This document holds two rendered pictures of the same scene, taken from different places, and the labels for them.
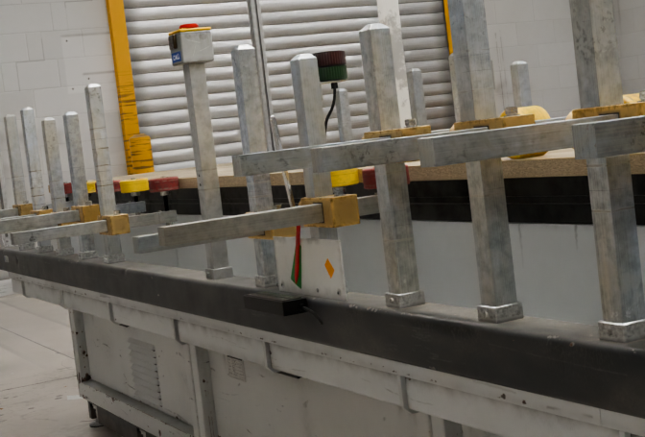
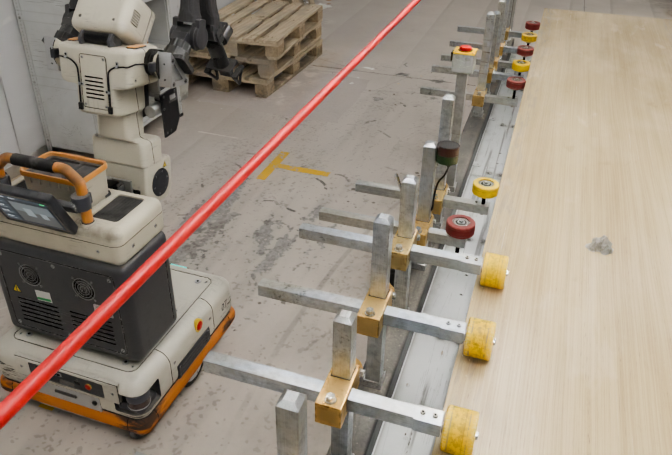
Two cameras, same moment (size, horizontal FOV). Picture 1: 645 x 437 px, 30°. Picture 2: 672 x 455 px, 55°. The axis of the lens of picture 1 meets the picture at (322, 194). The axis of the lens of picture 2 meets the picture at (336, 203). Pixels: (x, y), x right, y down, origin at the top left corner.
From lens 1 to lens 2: 1.49 m
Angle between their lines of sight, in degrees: 51
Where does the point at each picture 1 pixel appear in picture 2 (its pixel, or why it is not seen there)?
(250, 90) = (444, 123)
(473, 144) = (225, 371)
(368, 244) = not seen: hidden behind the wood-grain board
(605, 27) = (342, 341)
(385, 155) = (293, 299)
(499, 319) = (364, 384)
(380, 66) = (404, 203)
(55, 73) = not seen: outside the picture
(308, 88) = (426, 164)
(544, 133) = (269, 382)
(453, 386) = not seen: hidden behind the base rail
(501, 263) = (372, 362)
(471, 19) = (377, 246)
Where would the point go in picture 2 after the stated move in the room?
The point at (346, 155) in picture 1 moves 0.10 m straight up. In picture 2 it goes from (271, 292) to (269, 255)
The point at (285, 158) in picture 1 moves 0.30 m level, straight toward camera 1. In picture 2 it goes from (323, 237) to (229, 289)
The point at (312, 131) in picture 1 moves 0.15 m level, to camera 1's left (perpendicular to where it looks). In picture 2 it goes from (423, 186) to (382, 168)
